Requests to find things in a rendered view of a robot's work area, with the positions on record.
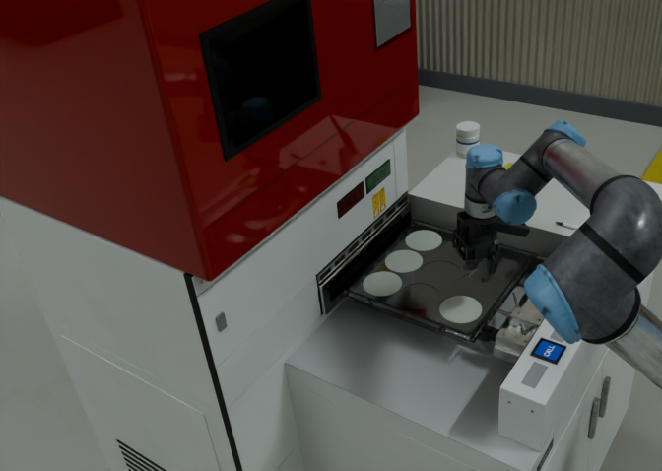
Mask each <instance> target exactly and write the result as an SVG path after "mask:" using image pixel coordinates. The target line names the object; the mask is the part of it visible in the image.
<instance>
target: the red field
mask: <svg viewBox="0 0 662 471"><path fill-rule="evenodd" d="M363 197H364V184H363V183H362V184H361V185H360V186H359V187H358V188H356V189H355V190H354V191H353V192H352V193H351V194H349V195H348V196H347V197H346V198H345V199H343V200H342V201H341V202H340V203H339V211H340V217H341V216H342V215H343V214H344V213H346V212H347V211H348V210H349V209H350V208H351V207H353V206H354V205H355V204H356V203H357V202H358V201H359V200H361V199H362V198H363Z"/></svg>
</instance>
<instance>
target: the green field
mask: <svg viewBox="0 0 662 471"><path fill-rule="evenodd" d="M389 174H390V163H389V162H387V163H386V164H385V165H384V166H383V167H382V168H380V169H379V170H378V171H377V172H375V173H374V174H373V175H372V176H371V177H369V178H368V179H367V188H368V192H370V191H371V190H372V189H373V188H374V187H375V186H376V185H377V184H378V183H379V182H380V181H382V180H383V179H384V178H385V177H386V176H387V175H389Z"/></svg>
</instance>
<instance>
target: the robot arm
mask: <svg viewBox="0 0 662 471"><path fill-rule="evenodd" d="M585 144H586V140H585V138H584V137H583V136H582V135H581V134H580V133H579V132H578V131H577V130H576V129H575V128H573V127H572V126H571V125H570V124H568V123H567V122H566V121H565V120H563V119H558V120H556V121H555V122H554V123H553V124H552V125H551V126H550V127H549V128H547V129H546V130H545V131H544V132H543V134H542V135H541V136H540V137H539V138H538V139H537V140H536V141H535V142H534V143H533V144H532V145H531V146H530V147H529V148H528V150H527V151H526V152H525V153H524V154H523V155H522V156H521V157H520V158H519V159H518V160H517V161H516V162H515V163H514V164H513V165H512V166H511V167H510V168H509V169H508V170H506V169H505V168H504V167H503V166H502V163H503V158H502V150H501V149H500V148H499V147H497V146H495V145H491V144H480V145H476V146H473V147H472V148H470V149H469V151H468V152H467V159H466V164H465V168H466V177H465V204H464V209H465V211H462V212H459V213H457V229H456V230H453V248H455V247H456V251H457V252H458V254H459V255H460V257H461V258H462V259H463V260H464V261H465V262H464V263H463V265H462V268H463V269H464V270H474V271H472V272H471V273H470V275H469V278H470V279H481V281H482V282H483V283H486V282H488V281H489V280H490V279H491V277H492V276H493V274H494V273H495V272H496V270H497V268H498V265H499V241H498V238H497V232H501V233H506V234H510V235H515V236H523V237H527V235H528V234H529V232H530V228H529V227H528V226H527V225H526V224H525V222H527V221H528V220H530V219H531V218H532V216H533V215H534V212H535V210H536V209H537V201H536V199H535V196H536V195H537V194H538V193H539V192H540V191H541V190H542V189H543V188H544V187H545V186H546V185H547V184H548V183H549V182H550V181H551V180H552V179H553V178H554V179H555V180H556V181H557V182H558V183H560V184H561V185H562V186H563V187H564V188H565V189H566V190H567V191H568V192H570V193H571V194H572V195H573V196H574V197H575V198H576V199H577V200H578V201H579V202H581V203H582V204H583V205H584V206H585V207H586V208H587V209H588V210H589V213H590V217H589V218H588V219H587V220H586V221H585V222H584V223H583V224H582V225H581V226H580V227H579V228H578V229H577V230H576V231H575V232H574V233H573V234H572V235H571V236H570V237H568V238H567V239H566V240H565V241H564V242H563V243H562V244H561V245H560V246H559V247H558V248H557V249H556V250H555V251H554V252H553V253H552V254H551V255H550V256H549V257H548V258H547V259H546V260H545V261H544V262H543V263H542V264H539V265H538V266H537V267H536V270H535V271H534V272H533V273H532V274H531V275H530V276H529V277H528V278H527V279H526V281H525V283H524V292H525V294H526V295H527V297H528V298H529V300H530V301H531V302H532V304H533V305H534V306H536V308H537V309H538V310H539V311H540V313H541V314H542V315H543V316H544V317H545V319H546V320H547V321H548V322H549V323H550V325H551V326H552V327H553V328H554V329H555V330H556V331H557V333H558V334H559V335H560V336H561V337H562V338H563V339H564V340H565V341H566V343H568V344H574V343H575V342H579V341H580V340H581V339H582V340H583V341H585V342H587V343H590V344H594V345H601V344H604V345H605V346H607V347H608V348H609V349H611V350H612V351H613V352H614V353H616V354H617V355H618V356H619V357H621V358H622V359H623V360H625V361H626V362H627V363H628V364H630V365H631V366H632V367H633V368H635V369H636V370H637V371H639V372H640V373H641V374H643V375H644V376H645V377H646V378H648V379H649V380H650V381H651V382H653V383H654V384H655V385H656V386H658V387H659V388H660V389H662V320H661V319H660V318H658V317H657V316H656V315H655V314H654V313H653V312H651V311H650V310H649V309H648V308H647V307H646V306H644V305H643V304H642V303H641V295H640V291H639V289H638V287H637V285H638V284H640V283H641V282H642V281H643V280H644V279H645V278H646V277H647V276H648V275H649V274H650V273H651V272H652V271H653V270H654V269H655V268H656V266H657V265H658V263H659V262H660V260H661V258H662V201H661V199H660V198H659V196H658V194H657V193H656V192H655V191H654V189H653V188H652V187H651V186H650V185H649V184H647V183H646V182H645V181H643V180H641V179H640V178H638V177H636V176H633V175H629V174H620V173H619V172H618V171H616V170H615V169H613V168H611V167H610V166H608V165H607V164H606V163H604V162H603V161H601V160H600V159H598V158H597V157H595V156H594V155H593V154H591V153H590V152H588V151H587V150H585V149H584V148H583V147H584V146H585ZM455 235H456V239H455ZM455 242H456V243H455Z"/></svg>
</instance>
